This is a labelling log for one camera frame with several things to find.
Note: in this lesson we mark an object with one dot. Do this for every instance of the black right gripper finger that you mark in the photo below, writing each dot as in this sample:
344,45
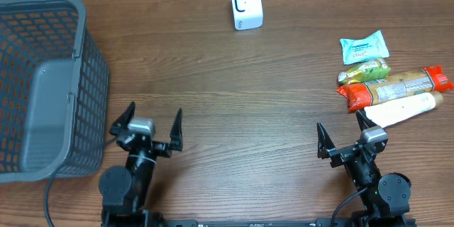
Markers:
325,144
363,121

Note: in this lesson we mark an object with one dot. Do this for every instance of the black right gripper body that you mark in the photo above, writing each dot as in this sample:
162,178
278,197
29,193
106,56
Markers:
351,152

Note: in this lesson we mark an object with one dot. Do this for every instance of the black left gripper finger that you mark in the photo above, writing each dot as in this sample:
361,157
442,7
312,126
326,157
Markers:
176,137
121,123

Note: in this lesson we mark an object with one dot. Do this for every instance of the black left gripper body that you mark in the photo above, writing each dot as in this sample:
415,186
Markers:
148,144

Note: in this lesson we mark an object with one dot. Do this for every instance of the white tube with gold cap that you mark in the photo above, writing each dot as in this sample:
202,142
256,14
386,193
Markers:
398,110

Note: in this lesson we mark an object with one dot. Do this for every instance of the orange spaghetti packet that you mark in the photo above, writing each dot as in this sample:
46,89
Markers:
396,86

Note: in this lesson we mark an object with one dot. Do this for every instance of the green tea snack packet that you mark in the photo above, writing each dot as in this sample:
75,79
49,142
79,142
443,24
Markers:
365,71

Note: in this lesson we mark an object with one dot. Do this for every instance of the mint green wipes packet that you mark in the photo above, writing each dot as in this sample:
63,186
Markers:
369,48

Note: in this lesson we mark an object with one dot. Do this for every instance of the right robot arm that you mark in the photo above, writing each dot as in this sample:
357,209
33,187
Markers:
385,197

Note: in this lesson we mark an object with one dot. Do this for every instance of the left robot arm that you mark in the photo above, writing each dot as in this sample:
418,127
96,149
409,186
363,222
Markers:
124,189

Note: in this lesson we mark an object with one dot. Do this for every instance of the white barcode scanner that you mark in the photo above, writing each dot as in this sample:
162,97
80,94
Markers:
247,14

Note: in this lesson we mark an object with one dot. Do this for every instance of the grey plastic shopping basket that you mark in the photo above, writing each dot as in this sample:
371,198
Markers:
54,91

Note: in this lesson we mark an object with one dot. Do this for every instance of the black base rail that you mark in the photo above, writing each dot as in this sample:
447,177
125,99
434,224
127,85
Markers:
291,222

